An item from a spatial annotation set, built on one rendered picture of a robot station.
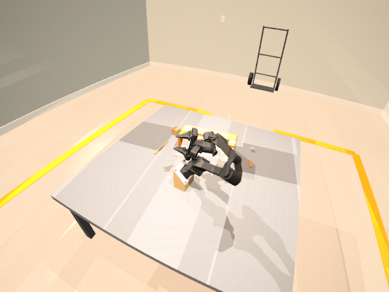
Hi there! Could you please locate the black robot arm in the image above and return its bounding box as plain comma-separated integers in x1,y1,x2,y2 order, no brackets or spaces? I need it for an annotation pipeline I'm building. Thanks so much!
180,131,243,186

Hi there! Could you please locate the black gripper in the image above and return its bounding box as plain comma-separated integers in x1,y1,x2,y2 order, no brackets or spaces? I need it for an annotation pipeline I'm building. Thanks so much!
173,128,205,161

